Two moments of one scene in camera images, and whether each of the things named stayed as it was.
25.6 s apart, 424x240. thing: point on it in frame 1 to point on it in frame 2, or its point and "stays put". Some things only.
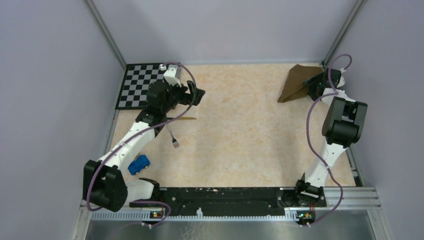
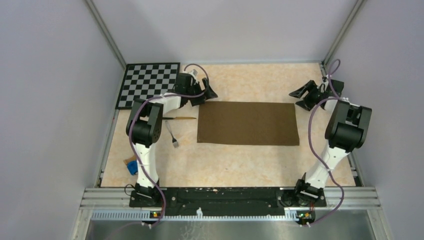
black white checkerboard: (137, 79) stays put
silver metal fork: (174, 141) stays put
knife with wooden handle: (183, 118) stays put
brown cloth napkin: (295, 87) to (247, 123)
